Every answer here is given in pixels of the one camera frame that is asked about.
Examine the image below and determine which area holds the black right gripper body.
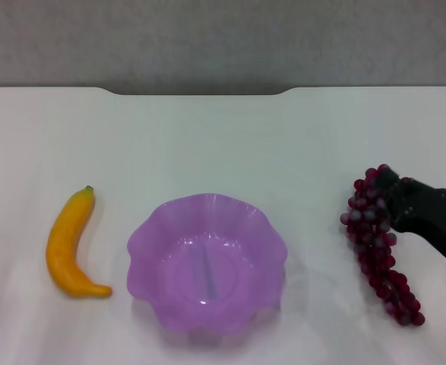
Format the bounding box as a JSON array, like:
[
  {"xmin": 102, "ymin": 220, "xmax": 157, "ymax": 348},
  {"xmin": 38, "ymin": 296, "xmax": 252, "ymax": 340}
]
[{"xmin": 387, "ymin": 178, "xmax": 446, "ymax": 273}]

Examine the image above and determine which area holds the dark red grape bunch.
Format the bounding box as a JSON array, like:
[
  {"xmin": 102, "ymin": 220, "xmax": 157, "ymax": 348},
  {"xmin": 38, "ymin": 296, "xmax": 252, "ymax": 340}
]
[{"xmin": 339, "ymin": 163, "xmax": 425, "ymax": 327}]

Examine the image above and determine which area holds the yellow plastic banana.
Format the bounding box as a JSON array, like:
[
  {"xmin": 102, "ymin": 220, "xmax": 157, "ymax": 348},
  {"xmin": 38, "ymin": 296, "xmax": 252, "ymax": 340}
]
[{"xmin": 46, "ymin": 185, "xmax": 114, "ymax": 299}]

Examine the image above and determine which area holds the purple wavy plastic bowl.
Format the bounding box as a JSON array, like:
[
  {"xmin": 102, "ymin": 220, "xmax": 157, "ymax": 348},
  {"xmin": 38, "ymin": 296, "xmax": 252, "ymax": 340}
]
[{"xmin": 126, "ymin": 192, "xmax": 288, "ymax": 338}]

